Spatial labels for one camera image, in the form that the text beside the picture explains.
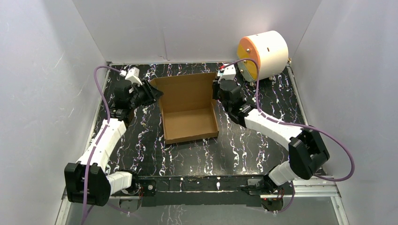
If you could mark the aluminium frame rail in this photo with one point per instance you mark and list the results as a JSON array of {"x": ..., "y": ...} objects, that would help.
[{"x": 216, "y": 200}]

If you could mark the white cylindrical drum orange face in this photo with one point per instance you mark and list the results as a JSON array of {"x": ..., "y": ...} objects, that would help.
[{"x": 268, "y": 49}]

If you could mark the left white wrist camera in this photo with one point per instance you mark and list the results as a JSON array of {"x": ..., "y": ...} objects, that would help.
[{"x": 131, "y": 76}]

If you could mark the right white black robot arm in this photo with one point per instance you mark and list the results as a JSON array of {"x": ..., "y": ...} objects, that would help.
[{"x": 307, "y": 151}]

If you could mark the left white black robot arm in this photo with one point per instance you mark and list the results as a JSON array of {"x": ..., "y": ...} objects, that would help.
[{"x": 86, "y": 181}]

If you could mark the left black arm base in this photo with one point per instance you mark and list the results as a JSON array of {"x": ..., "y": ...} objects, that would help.
[{"x": 131, "y": 186}]

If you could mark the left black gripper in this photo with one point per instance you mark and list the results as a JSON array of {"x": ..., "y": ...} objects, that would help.
[{"x": 149, "y": 94}]

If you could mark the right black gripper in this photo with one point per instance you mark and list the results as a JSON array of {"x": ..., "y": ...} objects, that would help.
[{"x": 215, "y": 86}]

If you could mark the brown cardboard box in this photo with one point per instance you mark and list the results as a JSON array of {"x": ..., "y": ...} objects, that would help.
[{"x": 187, "y": 107}]

